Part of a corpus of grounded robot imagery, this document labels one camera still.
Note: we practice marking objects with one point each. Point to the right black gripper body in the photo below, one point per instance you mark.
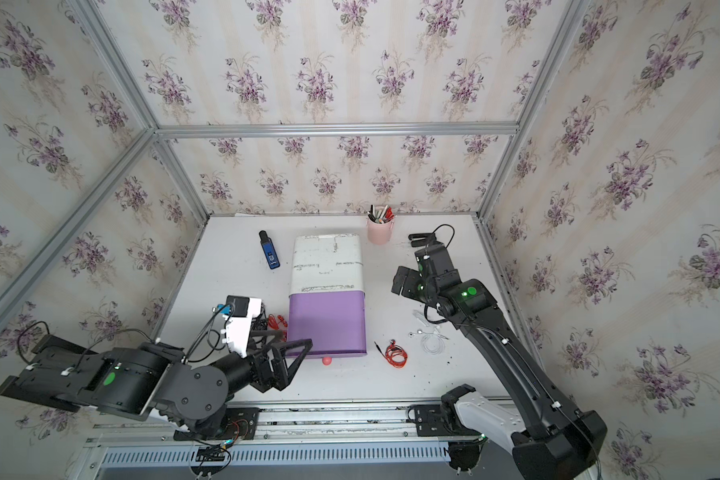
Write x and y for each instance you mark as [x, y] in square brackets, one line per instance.
[414, 283]

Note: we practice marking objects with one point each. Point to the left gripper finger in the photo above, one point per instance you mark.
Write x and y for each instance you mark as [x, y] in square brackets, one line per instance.
[259, 339]
[286, 360]

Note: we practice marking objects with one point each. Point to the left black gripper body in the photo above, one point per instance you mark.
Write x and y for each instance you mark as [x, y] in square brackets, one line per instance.
[263, 382]

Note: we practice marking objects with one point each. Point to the purple top drawer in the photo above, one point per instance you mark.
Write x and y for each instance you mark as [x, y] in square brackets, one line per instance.
[333, 321]

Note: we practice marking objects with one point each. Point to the red earphones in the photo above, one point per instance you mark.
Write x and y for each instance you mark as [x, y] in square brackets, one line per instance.
[277, 323]
[394, 354]

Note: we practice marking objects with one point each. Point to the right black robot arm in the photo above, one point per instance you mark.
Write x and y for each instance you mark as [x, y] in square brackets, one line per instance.
[547, 434]

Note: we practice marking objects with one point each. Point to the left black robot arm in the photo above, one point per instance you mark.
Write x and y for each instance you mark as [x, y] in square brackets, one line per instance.
[153, 378]

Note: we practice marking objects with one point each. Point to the white earphones lower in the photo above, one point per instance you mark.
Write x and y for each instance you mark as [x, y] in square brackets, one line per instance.
[431, 340]

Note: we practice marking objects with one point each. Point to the white drawer cabinet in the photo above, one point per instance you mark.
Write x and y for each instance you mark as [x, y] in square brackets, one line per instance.
[327, 263]

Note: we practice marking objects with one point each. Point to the black stapler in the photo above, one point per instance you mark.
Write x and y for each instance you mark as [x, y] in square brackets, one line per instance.
[419, 240]

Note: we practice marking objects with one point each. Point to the pink pen holder cup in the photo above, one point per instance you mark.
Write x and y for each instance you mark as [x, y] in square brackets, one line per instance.
[380, 224]

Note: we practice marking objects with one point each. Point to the aluminium mounting rail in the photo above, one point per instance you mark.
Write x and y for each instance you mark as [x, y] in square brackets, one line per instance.
[382, 421]

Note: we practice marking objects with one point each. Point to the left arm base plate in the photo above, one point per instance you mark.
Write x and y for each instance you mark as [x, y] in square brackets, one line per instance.
[231, 423]

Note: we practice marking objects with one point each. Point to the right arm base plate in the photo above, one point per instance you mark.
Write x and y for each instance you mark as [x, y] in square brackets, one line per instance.
[429, 420]

